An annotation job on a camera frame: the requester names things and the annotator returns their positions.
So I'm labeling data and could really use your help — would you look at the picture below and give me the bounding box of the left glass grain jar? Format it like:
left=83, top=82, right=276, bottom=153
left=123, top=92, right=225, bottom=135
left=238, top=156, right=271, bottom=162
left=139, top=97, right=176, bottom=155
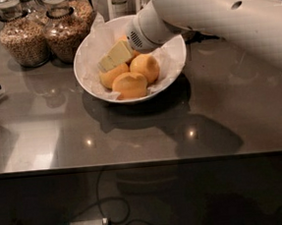
left=0, top=0, right=50, bottom=68

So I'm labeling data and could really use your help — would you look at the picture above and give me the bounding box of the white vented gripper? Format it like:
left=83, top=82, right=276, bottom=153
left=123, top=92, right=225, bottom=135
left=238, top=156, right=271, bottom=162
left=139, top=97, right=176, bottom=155
left=98, top=1, right=177, bottom=73

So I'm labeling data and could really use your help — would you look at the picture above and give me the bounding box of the clear glass bottle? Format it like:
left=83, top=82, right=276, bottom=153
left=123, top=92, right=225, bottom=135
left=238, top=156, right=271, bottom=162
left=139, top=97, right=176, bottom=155
left=111, top=0, right=129, bottom=18

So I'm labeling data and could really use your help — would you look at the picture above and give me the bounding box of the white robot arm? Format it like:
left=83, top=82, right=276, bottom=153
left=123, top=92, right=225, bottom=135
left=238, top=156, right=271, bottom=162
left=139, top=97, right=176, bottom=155
left=125, top=0, right=282, bottom=72

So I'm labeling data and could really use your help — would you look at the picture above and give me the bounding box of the rear glass grain jar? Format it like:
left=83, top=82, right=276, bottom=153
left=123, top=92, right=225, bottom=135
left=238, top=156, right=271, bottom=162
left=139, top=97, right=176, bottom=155
left=69, top=0, right=95, bottom=27

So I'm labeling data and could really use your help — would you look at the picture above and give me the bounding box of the glass grain jar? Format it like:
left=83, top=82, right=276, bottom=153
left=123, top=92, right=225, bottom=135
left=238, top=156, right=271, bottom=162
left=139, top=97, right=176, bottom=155
left=69, top=0, right=95, bottom=27
left=41, top=0, right=88, bottom=64
left=0, top=0, right=50, bottom=68

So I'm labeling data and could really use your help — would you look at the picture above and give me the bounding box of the orange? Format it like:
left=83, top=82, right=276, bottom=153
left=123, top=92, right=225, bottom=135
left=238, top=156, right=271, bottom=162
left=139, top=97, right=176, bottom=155
left=118, top=35, right=140, bottom=64
left=99, top=63, right=130, bottom=88
left=112, top=72, right=147, bottom=100
left=130, top=54, right=160, bottom=84

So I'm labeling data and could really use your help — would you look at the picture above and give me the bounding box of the white paper bowl liner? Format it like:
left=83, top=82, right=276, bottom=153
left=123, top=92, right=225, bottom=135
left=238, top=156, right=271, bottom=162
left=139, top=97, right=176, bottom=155
left=72, top=4, right=191, bottom=105

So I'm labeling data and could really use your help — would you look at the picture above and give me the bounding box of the middle glass grain jar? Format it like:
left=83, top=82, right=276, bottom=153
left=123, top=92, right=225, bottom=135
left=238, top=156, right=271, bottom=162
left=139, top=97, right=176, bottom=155
left=41, top=0, right=88, bottom=64

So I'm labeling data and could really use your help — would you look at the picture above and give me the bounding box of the white ceramic bowl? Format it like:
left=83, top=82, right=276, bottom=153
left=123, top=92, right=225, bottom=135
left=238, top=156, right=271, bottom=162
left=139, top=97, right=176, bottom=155
left=69, top=10, right=192, bottom=110

